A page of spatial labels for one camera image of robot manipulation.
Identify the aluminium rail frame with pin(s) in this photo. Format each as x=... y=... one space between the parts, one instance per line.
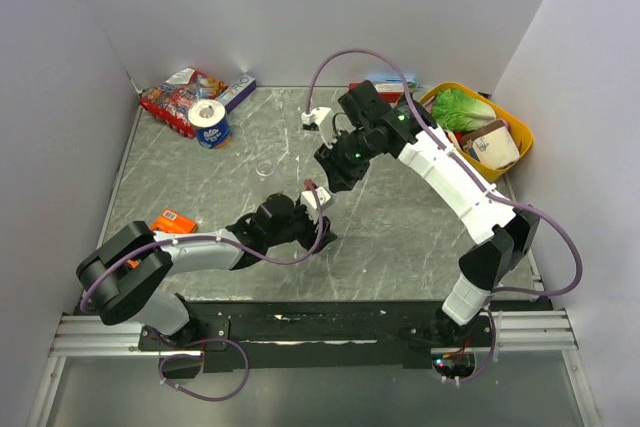
x=86 y=336

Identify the green lettuce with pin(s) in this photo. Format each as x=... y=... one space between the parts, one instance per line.
x=456 y=111

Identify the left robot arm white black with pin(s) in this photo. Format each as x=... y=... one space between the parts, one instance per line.
x=122 y=278

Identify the toilet paper roll blue wrap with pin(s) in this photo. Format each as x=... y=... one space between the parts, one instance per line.
x=208 y=119

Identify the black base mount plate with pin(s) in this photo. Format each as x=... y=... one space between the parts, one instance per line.
x=263 y=335

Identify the orange snack box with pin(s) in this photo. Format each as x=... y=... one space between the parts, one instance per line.
x=170 y=221

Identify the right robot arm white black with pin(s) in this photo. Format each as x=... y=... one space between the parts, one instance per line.
x=502 y=233

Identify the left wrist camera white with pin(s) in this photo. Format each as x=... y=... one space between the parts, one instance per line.
x=316 y=199

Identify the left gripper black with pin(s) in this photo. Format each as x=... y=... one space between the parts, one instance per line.
x=311 y=235

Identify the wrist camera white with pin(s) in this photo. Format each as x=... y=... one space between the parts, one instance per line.
x=316 y=199
x=322 y=118

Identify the red box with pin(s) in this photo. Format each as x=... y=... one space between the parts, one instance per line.
x=389 y=92

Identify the yellow plastic basket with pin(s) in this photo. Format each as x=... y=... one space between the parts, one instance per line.
x=520 y=132

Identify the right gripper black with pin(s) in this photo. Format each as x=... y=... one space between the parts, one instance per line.
x=340 y=177

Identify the purple white box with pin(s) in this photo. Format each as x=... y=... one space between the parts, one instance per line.
x=237 y=92

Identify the red snack bag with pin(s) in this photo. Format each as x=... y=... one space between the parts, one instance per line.
x=171 y=101

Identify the blue box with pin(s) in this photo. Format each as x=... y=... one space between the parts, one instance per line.
x=412 y=82

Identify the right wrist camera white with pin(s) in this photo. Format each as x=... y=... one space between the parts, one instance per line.
x=322 y=118

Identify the clear bottle yellow label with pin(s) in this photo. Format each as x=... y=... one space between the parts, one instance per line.
x=265 y=180

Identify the beige paper carton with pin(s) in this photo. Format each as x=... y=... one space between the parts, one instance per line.
x=491 y=145

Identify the electronics board with leds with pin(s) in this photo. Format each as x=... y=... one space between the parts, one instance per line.
x=454 y=366

